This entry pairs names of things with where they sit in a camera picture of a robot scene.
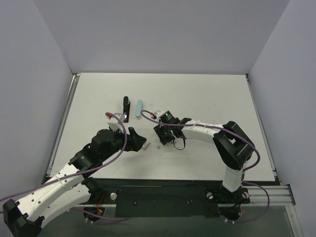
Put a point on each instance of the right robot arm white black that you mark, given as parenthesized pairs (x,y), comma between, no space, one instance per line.
(233,145)

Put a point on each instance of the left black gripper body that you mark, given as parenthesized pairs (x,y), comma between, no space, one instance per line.
(130,139)

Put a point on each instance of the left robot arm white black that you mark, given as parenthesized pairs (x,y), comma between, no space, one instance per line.
(71,186)

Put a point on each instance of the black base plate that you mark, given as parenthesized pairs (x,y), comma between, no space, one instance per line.
(168,198)

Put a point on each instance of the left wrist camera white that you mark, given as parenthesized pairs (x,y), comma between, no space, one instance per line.
(113,123)

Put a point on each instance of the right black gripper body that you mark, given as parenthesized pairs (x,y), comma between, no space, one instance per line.
(163,135)

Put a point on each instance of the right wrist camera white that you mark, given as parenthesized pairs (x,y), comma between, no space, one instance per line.
(157,114)

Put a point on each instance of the staple box with red label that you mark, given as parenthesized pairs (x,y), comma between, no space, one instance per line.
(145,145)

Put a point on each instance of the light blue white stapler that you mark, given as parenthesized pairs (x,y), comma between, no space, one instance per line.
(139,107)

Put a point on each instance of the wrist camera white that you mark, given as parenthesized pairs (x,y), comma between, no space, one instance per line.
(113,123)
(157,114)

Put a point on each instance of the black stapler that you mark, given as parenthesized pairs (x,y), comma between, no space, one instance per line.
(126,109)

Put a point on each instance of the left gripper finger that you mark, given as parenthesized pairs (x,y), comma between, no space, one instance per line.
(134,136)
(137,144)

